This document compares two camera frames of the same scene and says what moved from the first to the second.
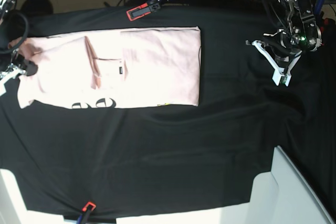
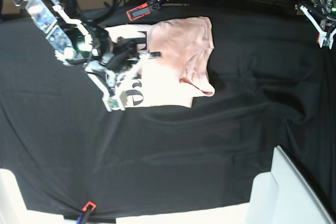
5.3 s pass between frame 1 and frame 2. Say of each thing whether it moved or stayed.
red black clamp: stayed
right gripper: moved
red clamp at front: stayed
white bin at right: stayed
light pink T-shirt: moved
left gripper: moved
